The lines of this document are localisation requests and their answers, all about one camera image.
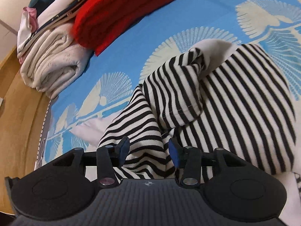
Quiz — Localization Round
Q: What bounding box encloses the red knitted sweater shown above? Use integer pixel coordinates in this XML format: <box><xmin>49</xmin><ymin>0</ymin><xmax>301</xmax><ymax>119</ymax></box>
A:
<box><xmin>71</xmin><ymin>0</ymin><xmax>173</xmax><ymax>55</ymax></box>

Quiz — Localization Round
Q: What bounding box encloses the black white striped garment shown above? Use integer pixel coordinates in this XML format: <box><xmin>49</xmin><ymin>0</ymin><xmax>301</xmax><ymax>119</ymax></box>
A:
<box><xmin>99</xmin><ymin>39</ymin><xmax>296</xmax><ymax>179</ymax></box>

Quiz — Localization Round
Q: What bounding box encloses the blue white patterned bedsheet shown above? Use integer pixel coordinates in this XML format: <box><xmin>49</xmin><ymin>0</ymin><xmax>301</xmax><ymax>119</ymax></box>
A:
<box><xmin>35</xmin><ymin>0</ymin><xmax>301</xmax><ymax>226</ymax></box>

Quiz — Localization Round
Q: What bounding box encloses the folded white navy garment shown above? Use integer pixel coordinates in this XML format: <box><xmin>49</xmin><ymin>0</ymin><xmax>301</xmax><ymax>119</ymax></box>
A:
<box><xmin>24</xmin><ymin>0</ymin><xmax>87</xmax><ymax>58</ymax></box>

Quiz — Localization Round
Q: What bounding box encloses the wooden bed frame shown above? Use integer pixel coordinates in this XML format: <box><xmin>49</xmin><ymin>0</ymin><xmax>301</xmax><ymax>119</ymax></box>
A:
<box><xmin>1</xmin><ymin>48</ymin><xmax>49</xmax><ymax>214</ymax></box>

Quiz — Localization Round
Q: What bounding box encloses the folded beige blanket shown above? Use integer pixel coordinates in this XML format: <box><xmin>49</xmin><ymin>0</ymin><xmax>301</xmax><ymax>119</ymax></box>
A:
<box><xmin>20</xmin><ymin>22</ymin><xmax>92</xmax><ymax>99</ymax></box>

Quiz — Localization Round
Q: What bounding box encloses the pink white cloth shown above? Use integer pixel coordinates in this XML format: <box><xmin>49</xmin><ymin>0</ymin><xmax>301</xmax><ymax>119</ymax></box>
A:
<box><xmin>17</xmin><ymin>7</ymin><xmax>37</xmax><ymax>64</ymax></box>

